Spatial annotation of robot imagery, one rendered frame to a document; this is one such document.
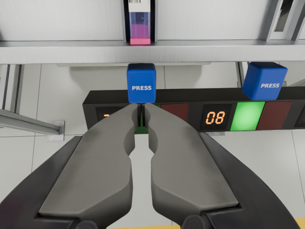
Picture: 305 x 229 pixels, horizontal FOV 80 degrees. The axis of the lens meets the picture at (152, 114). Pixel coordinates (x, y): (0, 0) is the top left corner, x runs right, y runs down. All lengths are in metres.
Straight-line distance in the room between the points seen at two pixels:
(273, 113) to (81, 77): 0.86
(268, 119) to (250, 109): 0.03
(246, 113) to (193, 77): 0.75
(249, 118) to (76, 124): 0.79
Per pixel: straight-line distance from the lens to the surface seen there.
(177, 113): 0.19
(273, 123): 0.25
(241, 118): 0.22
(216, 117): 0.21
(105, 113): 0.19
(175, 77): 0.94
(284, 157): 1.07
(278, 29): 0.20
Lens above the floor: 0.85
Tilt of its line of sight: 78 degrees down
